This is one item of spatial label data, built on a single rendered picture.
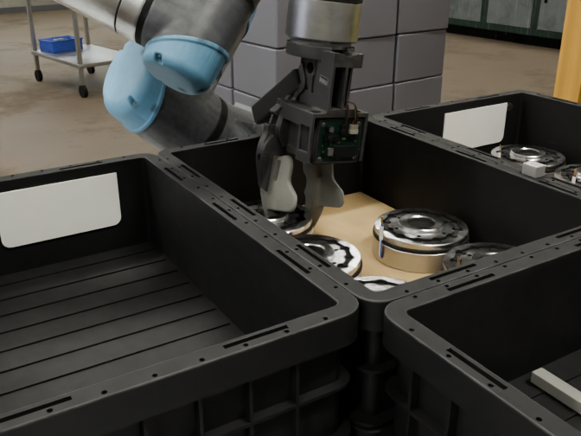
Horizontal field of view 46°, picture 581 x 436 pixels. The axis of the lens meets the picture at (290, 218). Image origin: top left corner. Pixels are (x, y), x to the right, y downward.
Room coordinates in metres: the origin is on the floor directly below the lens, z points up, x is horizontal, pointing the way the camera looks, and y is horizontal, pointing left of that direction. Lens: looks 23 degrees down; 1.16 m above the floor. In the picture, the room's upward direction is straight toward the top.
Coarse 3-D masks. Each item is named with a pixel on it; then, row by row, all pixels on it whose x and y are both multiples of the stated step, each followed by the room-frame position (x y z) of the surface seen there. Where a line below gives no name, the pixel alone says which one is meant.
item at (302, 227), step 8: (256, 200) 0.76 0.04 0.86; (296, 208) 0.74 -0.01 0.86; (304, 208) 0.73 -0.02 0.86; (296, 216) 0.71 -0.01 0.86; (304, 216) 0.71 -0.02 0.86; (280, 224) 0.69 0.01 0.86; (288, 224) 0.69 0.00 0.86; (296, 224) 0.69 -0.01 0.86; (304, 224) 0.69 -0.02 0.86; (288, 232) 0.67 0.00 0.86; (296, 232) 0.67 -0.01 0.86
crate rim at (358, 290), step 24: (192, 144) 0.76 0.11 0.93; (216, 144) 0.76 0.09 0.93; (240, 144) 0.78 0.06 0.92; (432, 144) 0.76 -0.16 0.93; (504, 168) 0.68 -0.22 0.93; (216, 192) 0.61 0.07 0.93; (552, 192) 0.62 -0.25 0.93; (576, 192) 0.61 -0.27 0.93; (288, 240) 0.50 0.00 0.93; (552, 240) 0.50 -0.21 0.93; (312, 264) 0.46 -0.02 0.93; (480, 264) 0.46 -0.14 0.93; (360, 288) 0.42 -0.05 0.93; (408, 288) 0.42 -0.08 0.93; (360, 312) 0.41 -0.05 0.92
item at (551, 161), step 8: (512, 144) 0.98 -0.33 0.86; (520, 144) 0.98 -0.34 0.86; (528, 144) 0.98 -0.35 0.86; (496, 152) 0.94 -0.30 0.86; (504, 152) 0.94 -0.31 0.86; (552, 152) 0.95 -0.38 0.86; (512, 160) 0.91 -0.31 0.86; (520, 160) 0.91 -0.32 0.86; (528, 160) 0.91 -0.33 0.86; (536, 160) 0.91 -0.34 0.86; (544, 160) 0.91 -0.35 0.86; (552, 160) 0.91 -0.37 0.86; (560, 160) 0.91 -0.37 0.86; (552, 168) 0.89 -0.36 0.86
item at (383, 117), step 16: (480, 96) 1.00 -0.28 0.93; (496, 96) 1.00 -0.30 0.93; (512, 96) 1.02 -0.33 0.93; (528, 96) 1.02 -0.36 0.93; (544, 96) 1.00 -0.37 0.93; (384, 112) 0.90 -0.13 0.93; (400, 112) 0.91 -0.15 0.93; (416, 112) 0.92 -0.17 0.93; (416, 128) 0.83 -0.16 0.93; (448, 144) 0.76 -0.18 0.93; (496, 160) 0.70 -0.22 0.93; (544, 176) 0.65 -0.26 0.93
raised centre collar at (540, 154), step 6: (516, 150) 0.94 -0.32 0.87; (522, 150) 0.95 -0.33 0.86; (528, 150) 0.95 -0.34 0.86; (534, 150) 0.94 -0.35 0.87; (540, 150) 0.94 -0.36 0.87; (516, 156) 0.92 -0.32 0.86; (522, 156) 0.91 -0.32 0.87; (528, 156) 0.91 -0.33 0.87; (534, 156) 0.91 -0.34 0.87; (540, 156) 0.91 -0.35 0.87
